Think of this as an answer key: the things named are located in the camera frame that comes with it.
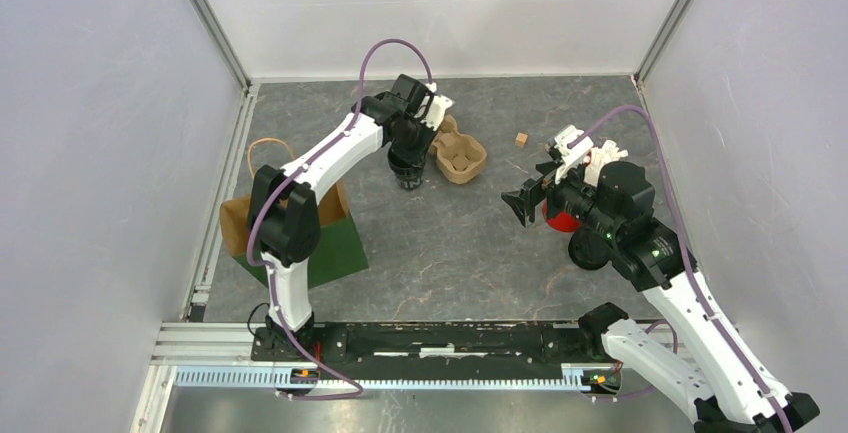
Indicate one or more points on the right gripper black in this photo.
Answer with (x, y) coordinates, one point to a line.
(523, 200)

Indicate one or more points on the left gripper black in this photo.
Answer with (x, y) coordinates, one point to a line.
(426, 129)

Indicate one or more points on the black coffee cup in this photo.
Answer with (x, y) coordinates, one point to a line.
(407, 175)

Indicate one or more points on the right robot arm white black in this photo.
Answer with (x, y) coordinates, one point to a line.
(725, 388)

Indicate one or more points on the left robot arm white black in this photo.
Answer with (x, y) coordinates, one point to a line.
(283, 216)

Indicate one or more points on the cardboard cup carrier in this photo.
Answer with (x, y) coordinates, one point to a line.
(460, 157)

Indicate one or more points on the small wooden cube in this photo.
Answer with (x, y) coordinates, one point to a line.
(521, 139)

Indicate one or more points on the white stirrer sticks bundle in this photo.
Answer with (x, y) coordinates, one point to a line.
(598, 157)

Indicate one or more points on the green mat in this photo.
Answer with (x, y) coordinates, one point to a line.
(339, 254)

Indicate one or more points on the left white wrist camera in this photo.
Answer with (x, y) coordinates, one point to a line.
(433, 111)

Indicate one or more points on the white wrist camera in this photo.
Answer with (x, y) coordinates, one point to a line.
(568, 148)
(433, 111)

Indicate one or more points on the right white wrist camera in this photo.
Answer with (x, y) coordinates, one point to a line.
(568, 148)

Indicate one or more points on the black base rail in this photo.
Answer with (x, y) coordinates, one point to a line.
(429, 351)

